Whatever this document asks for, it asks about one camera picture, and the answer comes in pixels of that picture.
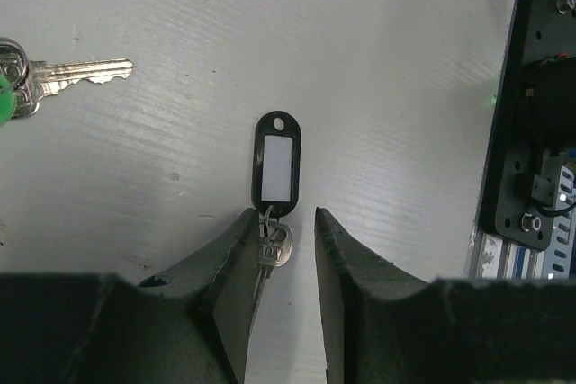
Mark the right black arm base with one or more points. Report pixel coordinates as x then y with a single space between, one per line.
534 123

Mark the grey slotted cable duct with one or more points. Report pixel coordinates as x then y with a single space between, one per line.
558 256

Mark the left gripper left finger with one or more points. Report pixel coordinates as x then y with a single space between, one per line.
189 324

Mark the green tag key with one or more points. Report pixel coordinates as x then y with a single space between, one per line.
25 83

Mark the black tag key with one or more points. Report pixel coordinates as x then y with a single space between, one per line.
275 192

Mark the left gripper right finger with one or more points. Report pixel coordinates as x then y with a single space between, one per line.
383 325

